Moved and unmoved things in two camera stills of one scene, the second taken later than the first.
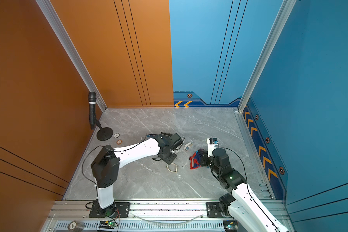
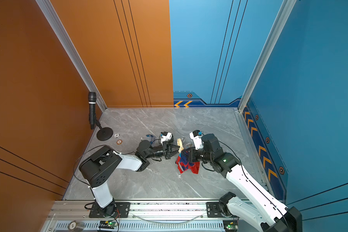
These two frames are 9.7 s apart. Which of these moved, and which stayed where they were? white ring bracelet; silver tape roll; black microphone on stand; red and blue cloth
Moved: white ring bracelet; red and blue cloth
Stayed: silver tape roll; black microphone on stand
